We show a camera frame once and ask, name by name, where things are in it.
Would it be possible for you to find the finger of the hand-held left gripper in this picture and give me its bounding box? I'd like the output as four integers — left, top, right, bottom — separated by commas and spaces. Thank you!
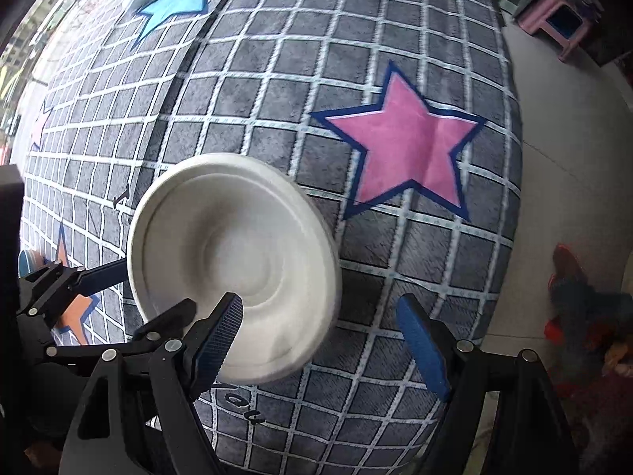
44, 299, 199, 358
16, 256, 131, 314

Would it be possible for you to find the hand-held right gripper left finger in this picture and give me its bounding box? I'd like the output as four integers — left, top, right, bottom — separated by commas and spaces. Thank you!
59, 292, 244, 475

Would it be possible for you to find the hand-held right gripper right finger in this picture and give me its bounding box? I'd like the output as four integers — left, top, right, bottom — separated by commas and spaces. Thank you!
396, 293, 579, 475

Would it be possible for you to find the white paper bowl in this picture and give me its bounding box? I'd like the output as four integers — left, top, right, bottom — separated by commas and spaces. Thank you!
126, 153, 343, 386

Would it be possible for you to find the red plastic stool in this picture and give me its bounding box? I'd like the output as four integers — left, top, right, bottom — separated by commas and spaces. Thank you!
544, 317, 601, 391

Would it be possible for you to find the red sneaker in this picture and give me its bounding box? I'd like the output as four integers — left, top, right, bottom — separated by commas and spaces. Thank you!
551, 243, 589, 288

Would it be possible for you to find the person's leg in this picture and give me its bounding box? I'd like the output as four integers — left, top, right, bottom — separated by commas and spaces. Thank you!
549, 277, 633, 357

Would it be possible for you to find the pink plastic stool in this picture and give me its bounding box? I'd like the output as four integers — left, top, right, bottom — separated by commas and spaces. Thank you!
514, 0, 594, 63

